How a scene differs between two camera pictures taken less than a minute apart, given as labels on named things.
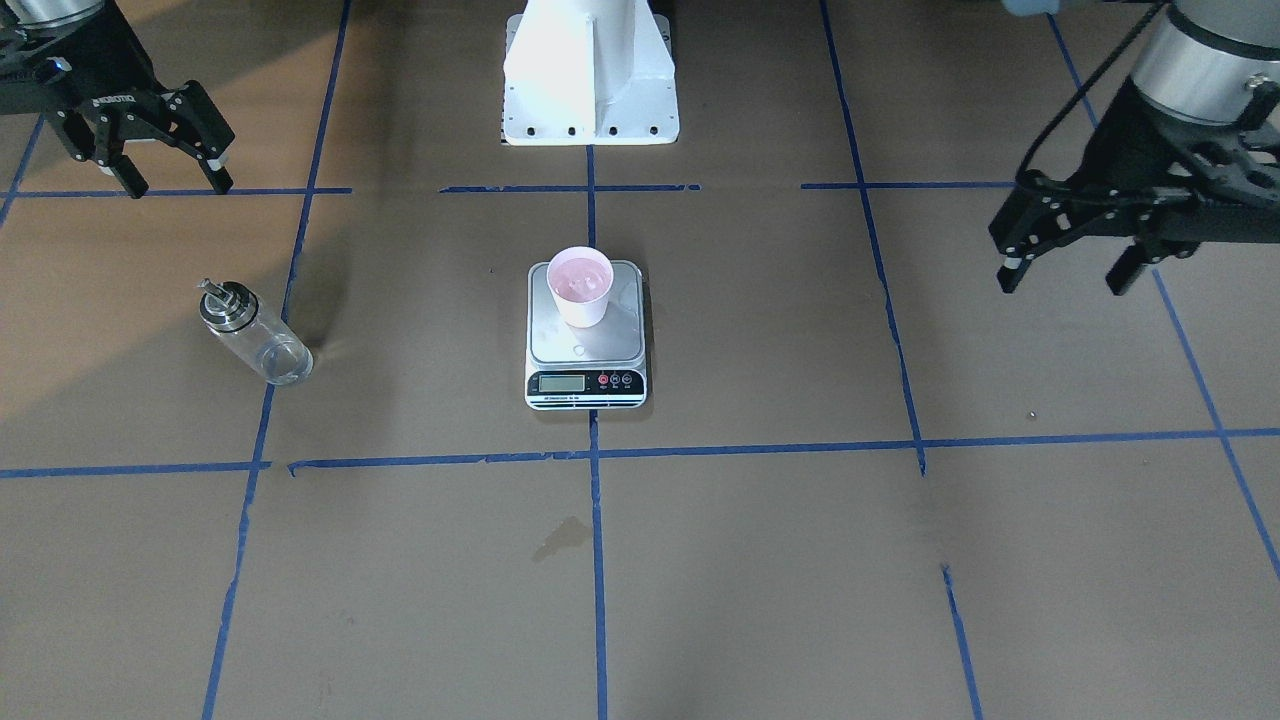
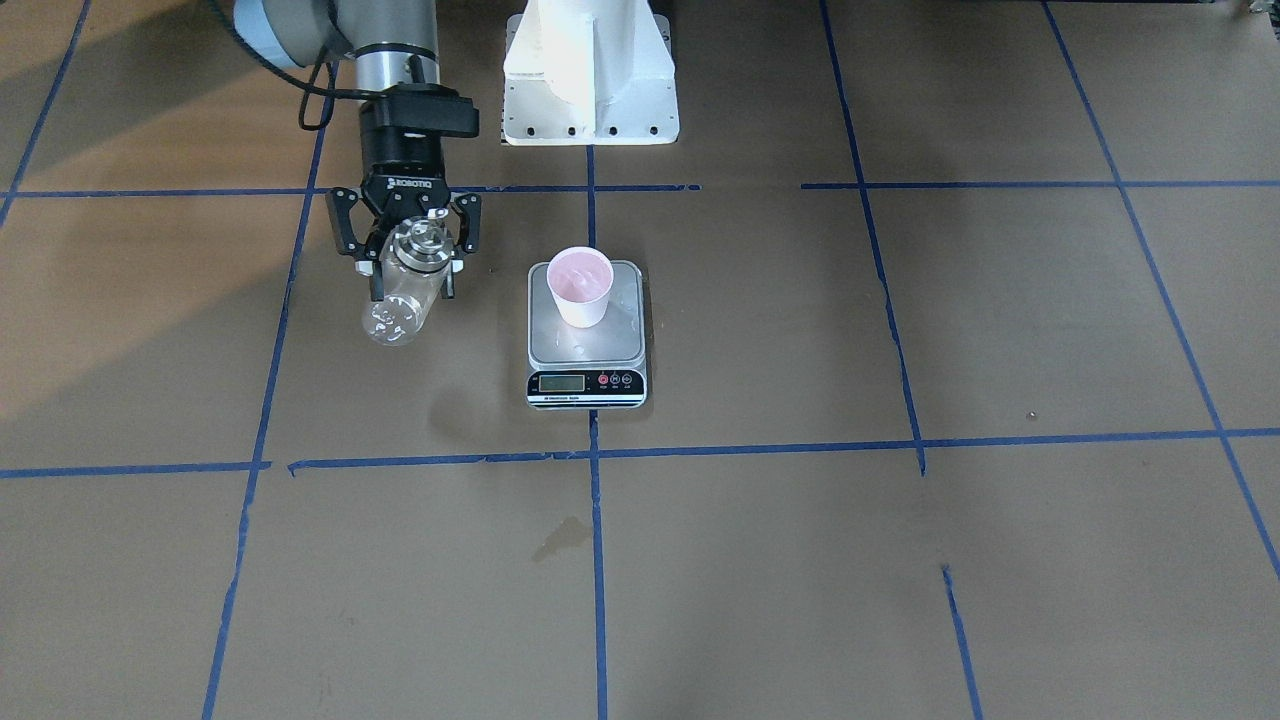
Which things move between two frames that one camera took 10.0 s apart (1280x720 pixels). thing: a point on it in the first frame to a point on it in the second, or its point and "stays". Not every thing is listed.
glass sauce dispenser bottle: x=231 y=312 to x=413 y=265
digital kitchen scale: x=600 y=367 stays
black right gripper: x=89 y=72 to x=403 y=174
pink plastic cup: x=581 y=278 stays
